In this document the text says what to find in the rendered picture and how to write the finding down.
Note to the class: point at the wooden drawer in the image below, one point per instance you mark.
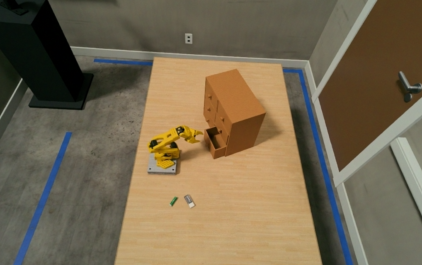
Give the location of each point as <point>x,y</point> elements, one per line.
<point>210,108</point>
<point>214,142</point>
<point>208,118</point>
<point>221,129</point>
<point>211,95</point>
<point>223,117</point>

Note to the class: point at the brown wooden chest of drawers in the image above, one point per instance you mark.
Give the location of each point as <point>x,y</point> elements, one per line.
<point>242,108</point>

